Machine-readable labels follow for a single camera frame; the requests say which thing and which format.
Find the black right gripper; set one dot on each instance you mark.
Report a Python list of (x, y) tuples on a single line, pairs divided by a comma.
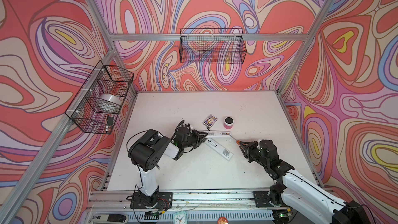
[(247, 148)]

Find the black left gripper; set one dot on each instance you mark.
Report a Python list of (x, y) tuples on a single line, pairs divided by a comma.
[(198, 139)]

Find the white remote with coloured buttons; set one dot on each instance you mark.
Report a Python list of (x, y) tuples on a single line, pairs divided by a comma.
[(217, 134)]

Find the white remote control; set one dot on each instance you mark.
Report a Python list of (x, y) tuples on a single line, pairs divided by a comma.
[(219, 149)]

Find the orange handled screwdriver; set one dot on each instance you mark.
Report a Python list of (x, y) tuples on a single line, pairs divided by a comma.
[(233, 140)]

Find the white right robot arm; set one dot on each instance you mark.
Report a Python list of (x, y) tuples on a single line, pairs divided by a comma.
[(294, 190)]

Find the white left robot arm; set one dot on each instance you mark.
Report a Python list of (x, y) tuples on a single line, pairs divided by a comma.
[(146, 152)]

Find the purple printed card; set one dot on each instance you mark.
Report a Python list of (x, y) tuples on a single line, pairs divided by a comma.
[(210, 121)]

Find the pink round black-top pad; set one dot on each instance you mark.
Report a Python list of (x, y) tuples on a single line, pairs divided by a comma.
[(228, 122)]

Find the small white clock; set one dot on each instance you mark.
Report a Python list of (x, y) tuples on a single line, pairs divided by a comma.
[(180, 218)]

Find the white roll in basket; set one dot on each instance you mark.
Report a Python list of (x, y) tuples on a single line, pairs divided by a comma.
[(111, 98)]

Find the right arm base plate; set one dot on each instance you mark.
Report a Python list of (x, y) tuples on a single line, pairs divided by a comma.
[(261, 199)]

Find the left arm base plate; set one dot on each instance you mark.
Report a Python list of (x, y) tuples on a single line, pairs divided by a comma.
[(160, 200)]

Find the black wire basket back wall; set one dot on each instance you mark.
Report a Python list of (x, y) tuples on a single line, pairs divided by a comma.
[(212, 45)]

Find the black wire basket wall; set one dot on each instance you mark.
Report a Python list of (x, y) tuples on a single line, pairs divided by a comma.
[(212, 45), (92, 114)]

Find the black wire basket left wall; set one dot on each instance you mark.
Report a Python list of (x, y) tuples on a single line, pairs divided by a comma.
[(92, 114)]

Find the black white device front rail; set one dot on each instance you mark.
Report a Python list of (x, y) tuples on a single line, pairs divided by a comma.
[(109, 219)]

